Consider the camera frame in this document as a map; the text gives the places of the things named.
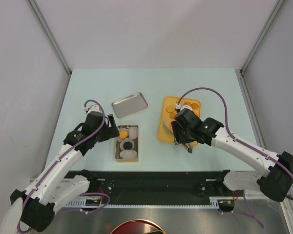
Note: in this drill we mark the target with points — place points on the orange cookie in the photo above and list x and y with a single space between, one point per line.
123 134

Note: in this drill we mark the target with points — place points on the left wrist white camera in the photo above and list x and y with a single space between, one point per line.
92 108

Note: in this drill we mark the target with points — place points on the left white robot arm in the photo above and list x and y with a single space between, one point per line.
37 205

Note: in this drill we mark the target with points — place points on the aluminium frame post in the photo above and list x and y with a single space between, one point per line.
263 33
34 7

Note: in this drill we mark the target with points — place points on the left aluminium frame post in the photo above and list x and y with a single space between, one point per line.
34 7

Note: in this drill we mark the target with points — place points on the right aluminium frame post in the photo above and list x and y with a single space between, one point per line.
263 33

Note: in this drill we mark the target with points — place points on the black cookie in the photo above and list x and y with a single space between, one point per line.
128 145

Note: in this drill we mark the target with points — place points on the silver tin lid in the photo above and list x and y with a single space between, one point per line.
129 105

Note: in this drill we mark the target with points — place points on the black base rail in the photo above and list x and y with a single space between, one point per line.
161 188

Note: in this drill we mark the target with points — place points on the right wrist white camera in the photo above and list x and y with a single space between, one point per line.
179 107

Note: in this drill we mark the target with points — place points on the yellow cookie tin box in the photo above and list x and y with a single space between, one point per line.
133 136

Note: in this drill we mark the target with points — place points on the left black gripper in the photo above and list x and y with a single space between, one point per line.
113 131

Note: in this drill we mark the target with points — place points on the dark red round object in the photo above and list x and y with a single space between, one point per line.
138 226

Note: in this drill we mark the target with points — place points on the white paper cupcake liner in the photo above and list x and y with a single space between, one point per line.
128 154

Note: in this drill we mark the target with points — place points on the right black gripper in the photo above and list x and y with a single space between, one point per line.
177 128

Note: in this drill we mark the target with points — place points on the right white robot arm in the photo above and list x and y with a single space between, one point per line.
273 174

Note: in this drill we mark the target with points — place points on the wrist white camera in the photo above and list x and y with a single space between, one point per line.
92 108
179 107

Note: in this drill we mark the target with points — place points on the yellow cookie tray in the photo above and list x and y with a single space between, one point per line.
168 113

